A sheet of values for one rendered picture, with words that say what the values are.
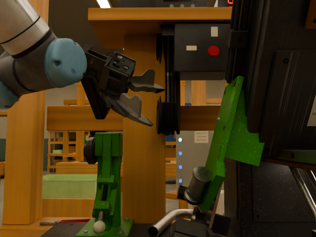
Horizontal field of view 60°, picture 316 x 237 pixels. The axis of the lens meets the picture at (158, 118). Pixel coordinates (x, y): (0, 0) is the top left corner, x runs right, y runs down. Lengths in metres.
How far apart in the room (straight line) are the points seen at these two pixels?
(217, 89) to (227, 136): 10.32
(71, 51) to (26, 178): 0.61
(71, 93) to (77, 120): 10.41
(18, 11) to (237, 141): 0.43
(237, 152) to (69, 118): 0.67
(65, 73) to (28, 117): 0.56
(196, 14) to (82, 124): 0.54
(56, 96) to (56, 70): 11.19
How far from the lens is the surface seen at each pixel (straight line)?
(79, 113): 1.03
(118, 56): 0.61
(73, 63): 0.47
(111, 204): 0.75
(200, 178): 0.52
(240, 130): 0.55
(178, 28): 0.86
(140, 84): 0.66
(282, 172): 0.75
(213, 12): 0.87
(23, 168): 1.00
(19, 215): 1.03
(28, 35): 0.46
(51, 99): 11.71
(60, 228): 0.88
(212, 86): 10.84
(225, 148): 0.53
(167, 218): 0.83
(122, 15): 0.86
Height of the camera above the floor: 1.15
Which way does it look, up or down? 5 degrees up
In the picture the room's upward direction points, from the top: straight up
